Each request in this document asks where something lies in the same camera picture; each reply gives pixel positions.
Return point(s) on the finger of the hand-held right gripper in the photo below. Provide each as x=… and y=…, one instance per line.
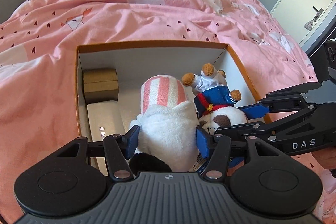
x=262, y=127
x=253, y=111

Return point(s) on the plush dog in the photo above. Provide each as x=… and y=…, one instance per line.
x=214, y=98

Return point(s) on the pink printed blanket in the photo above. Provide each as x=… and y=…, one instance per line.
x=144, y=3

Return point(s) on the white rectangular case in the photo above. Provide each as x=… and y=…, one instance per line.
x=105, y=119

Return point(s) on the hanging patterned sachet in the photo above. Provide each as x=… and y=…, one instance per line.
x=309, y=25

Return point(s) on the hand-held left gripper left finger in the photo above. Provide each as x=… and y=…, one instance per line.
x=133, y=138

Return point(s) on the small brown cardboard box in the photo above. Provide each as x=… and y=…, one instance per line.
x=101, y=85

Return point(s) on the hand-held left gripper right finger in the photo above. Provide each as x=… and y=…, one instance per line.
x=203, y=142

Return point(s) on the person's right hand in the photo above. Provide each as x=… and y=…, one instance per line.
x=321, y=159

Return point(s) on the white printed paper label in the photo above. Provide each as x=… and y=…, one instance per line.
x=198, y=165

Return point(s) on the orange cardboard box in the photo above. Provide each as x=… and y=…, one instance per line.
x=168, y=66

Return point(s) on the pink striped white plush toy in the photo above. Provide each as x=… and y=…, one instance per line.
x=164, y=113

